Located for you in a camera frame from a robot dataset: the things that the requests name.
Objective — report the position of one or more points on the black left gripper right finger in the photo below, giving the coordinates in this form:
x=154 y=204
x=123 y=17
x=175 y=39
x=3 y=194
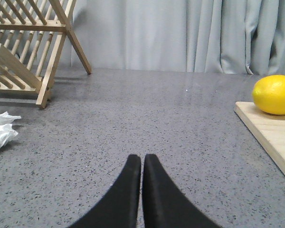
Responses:
x=164 y=205

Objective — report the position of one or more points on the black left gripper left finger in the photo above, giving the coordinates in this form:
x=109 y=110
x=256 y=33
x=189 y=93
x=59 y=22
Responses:
x=118 y=208

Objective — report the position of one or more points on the light wooden cutting board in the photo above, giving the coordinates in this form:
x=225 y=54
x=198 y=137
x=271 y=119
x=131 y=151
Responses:
x=268 y=129

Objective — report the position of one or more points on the crumpled white tissue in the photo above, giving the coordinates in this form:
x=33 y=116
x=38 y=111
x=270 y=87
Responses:
x=7 y=133

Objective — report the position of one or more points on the yellow lemon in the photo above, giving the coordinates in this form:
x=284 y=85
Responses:
x=269 y=94

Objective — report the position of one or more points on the grey curtain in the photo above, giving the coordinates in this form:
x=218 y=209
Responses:
x=218 y=36

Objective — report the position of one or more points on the wooden dish rack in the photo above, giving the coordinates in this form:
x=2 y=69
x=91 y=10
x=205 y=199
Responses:
x=32 y=36

